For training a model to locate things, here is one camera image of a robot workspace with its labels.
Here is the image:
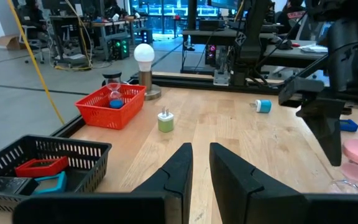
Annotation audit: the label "black framed LCD display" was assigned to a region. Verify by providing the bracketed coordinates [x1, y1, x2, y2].
[0, 176, 40, 197]

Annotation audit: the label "grey desk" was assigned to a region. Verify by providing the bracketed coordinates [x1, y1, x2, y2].
[264, 39, 331, 68]

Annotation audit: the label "black computer tower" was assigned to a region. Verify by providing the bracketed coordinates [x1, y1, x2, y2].
[110, 39, 130, 60]

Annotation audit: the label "yellow cable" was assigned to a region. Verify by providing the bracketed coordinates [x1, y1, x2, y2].
[6, 0, 67, 125]

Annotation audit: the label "black capped blue hourglass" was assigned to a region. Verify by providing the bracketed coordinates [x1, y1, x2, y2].
[101, 71, 126, 110]

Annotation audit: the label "cardboard box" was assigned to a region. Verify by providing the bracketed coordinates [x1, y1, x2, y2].
[0, 34, 27, 51]

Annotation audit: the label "black aluminium table frame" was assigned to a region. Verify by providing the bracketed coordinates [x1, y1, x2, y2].
[50, 72, 358, 138]

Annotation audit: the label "white office chair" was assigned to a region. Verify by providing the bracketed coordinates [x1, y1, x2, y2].
[20, 24, 46, 65]

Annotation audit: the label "black desk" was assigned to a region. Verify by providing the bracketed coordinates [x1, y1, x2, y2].
[181, 18, 279, 75]

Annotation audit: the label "light blue white power adapter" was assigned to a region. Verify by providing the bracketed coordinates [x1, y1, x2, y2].
[249, 99, 273, 114]

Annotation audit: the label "red plastic basket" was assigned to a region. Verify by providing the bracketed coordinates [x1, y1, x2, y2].
[75, 83, 147, 131]

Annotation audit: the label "white papers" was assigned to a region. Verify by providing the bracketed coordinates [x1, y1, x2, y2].
[300, 43, 328, 54]

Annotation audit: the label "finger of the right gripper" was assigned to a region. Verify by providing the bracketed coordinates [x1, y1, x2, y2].
[296, 100, 346, 167]

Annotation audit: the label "white bulb brass lamp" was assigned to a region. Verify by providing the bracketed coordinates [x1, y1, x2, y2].
[133, 42, 163, 101]

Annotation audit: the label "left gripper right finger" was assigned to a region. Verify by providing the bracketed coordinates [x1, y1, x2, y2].
[209, 142, 306, 224]

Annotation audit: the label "black plastic basket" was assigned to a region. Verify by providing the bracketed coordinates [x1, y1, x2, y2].
[0, 134, 113, 212]

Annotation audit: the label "person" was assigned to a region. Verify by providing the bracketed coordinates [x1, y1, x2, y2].
[20, 0, 48, 32]
[277, 0, 307, 35]

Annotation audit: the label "blue framed LCD display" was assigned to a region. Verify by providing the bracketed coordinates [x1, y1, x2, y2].
[31, 170, 68, 196]
[339, 119, 358, 133]

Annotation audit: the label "red framed LCD display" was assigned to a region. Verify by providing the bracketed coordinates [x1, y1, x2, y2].
[14, 156, 70, 179]

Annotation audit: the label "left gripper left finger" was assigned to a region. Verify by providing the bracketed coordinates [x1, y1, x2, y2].
[132, 142, 194, 224]

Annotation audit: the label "grey workbench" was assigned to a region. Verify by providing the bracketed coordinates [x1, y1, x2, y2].
[50, 15, 136, 63]

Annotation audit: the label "green white power adapter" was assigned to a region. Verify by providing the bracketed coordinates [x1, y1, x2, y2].
[157, 106, 175, 134]

